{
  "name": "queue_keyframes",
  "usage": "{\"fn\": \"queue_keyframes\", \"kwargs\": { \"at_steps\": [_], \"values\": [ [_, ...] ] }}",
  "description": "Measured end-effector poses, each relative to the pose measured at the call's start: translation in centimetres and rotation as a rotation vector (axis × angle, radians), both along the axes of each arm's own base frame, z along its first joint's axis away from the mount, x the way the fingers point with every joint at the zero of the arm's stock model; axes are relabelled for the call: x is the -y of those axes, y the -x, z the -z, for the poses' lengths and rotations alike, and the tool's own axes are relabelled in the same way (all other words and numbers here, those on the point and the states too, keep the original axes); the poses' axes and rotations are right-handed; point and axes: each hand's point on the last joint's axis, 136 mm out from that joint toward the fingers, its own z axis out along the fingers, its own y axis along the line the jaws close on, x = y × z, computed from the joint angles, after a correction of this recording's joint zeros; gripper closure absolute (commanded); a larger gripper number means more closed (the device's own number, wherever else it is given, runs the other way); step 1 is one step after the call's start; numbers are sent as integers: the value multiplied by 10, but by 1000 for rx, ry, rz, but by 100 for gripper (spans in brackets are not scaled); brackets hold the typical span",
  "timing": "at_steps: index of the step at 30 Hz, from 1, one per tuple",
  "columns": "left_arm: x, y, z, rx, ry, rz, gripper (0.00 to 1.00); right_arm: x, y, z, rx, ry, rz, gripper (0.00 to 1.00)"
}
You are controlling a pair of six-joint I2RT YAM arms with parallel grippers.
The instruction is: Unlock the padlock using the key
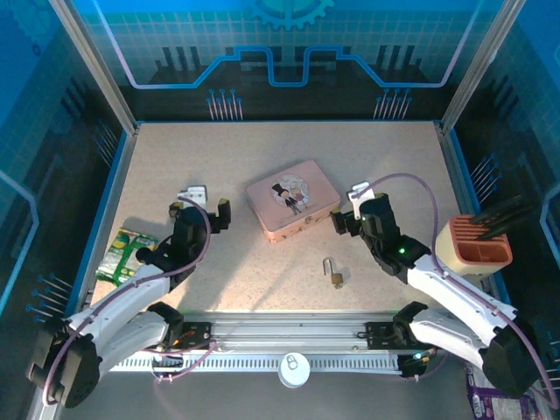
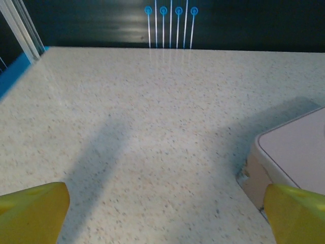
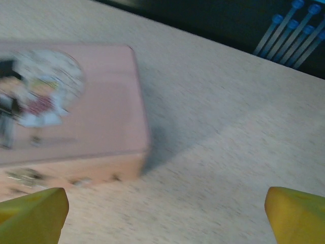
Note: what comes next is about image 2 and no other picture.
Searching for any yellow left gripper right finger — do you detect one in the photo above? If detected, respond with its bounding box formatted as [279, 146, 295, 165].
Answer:
[264, 183, 325, 244]

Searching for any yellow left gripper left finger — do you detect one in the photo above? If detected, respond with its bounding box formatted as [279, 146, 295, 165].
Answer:
[0, 181, 71, 244]

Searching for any pink illustrated tin box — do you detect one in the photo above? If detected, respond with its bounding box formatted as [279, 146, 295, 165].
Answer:
[240, 106, 325, 212]

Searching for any blue table edge strip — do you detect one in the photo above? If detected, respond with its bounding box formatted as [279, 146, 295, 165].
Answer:
[0, 46, 50, 101]

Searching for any aluminium frame post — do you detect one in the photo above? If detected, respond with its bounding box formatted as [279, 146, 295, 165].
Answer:
[0, 0, 47, 63]

